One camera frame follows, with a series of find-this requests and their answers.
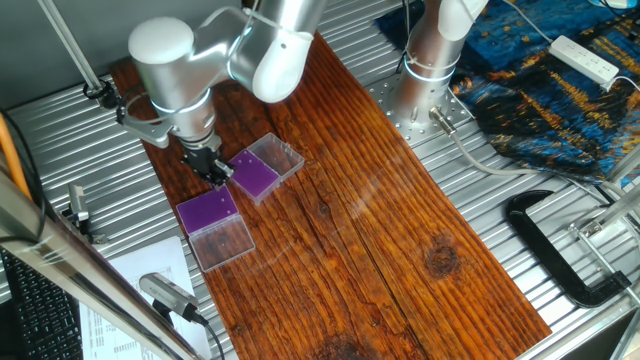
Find thin metal rod with foot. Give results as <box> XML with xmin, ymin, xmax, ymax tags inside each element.
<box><xmin>36</xmin><ymin>0</ymin><xmax>114</xmax><ymax>110</ymax></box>

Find blue patterned cloth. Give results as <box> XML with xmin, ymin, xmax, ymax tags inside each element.
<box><xmin>374</xmin><ymin>0</ymin><xmax>640</xmax><ymax>187</ymax></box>

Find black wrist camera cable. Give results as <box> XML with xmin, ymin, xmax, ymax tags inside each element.
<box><xmin>97</xmin><ymin>84</ymin><xmax>166</xmax><ymax>126</ymax></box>

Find shiny metal frame bar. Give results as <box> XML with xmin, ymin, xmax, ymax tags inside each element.
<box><xmin>0</xmin><ymin>159</ymin><xmax>206</xmax><ymax>360</ymax></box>

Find thin black cable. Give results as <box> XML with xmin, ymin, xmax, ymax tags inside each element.
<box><xmin>0</xmin><ymin>106</ymin><xmax>47</xmax><ymax>246</ymax></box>

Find black keyboard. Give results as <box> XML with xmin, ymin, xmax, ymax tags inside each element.
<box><xmin>0</xmin><ymin>248</ymin><xmax>85</xmax><ymax>360</ymax></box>

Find black cable ring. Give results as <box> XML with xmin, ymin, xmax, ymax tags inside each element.
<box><xmin>81</xmin><ymin>76</ymin><xmax>117</xmax><ymax>101</ymax></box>

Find orange tube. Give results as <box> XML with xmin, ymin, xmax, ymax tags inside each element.
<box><xmin>0</xmin><ymin>112</ymin><xmax>32</xmax><ymax>201</ymax></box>

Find aluminium frame profile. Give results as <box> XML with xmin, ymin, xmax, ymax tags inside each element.
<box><xmin>579</xmin><ymin>185</ymin><xmax>640</xmax><ymax>239</ymax></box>
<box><xmin>606</xmin><ymin>144</ymin><xmax>640</xmax><ymax>185</ymax></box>

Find purple pipette tip box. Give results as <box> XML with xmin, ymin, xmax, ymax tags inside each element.
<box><xmin>227</xmin><ymin>132</ymin><xmax>307</xmax><ymax>207</ymax></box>
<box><xmin>175</xmin><ymin>184</ymin><xmax>257</xmax><ymax>274</ymax></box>

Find black c-clamp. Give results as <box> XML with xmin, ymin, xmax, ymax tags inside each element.
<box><xmin>505</xmin><ymin>188</ymin><xmax>633</xmax><ymax>310</ymax></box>

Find brown wooden board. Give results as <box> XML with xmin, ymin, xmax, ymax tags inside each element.
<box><xmin>109</xmin><ymin>29</ymin><xmax>553</xmax><ymax>360</ymax></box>

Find grey robot cable with connector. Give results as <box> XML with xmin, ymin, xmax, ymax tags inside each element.
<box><xmin>428</xmin><ymin>105</ymin><xmax>621</xmax><ymax>201</ymax></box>

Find white power cable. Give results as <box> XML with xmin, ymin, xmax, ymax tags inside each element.
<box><xmin>501</xmin><ymin>0</ymin><xmax>554</xmax><ymax>45</ymax></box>

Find black clamp tool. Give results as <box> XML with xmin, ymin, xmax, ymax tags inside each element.
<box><xmin>66</xmin><ymin>182</ymin><xmax>110</xmax><ymax>246</ymax></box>

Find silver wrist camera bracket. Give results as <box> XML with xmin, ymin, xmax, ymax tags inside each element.
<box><xmin>119</xmin><ymin>112</ymin><xmax>174</xmax><ymax>150</ymax></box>

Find silver perforated base plate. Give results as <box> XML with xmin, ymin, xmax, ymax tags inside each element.
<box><xmin>366</xmin><ymin>73</ymin><xmax>475</xmax><ymax>148</ymax></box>

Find white printed paper sheets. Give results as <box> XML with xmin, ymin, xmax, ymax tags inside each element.
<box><xmin>78</xmin><ymin>235</ymin><xmax>214</xmax><ymax>360</ymax></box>

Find white power strip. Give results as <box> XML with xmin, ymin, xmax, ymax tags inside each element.
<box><xmin>548</xmin><ymin>34</ymin><xmax>621</xmax><ymax>87</ymax></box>

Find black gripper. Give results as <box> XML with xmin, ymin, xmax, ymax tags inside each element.
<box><xmin>180</xmin><ymin>147</ymin><xmax>236</xmax><ymax>190</ymax></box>

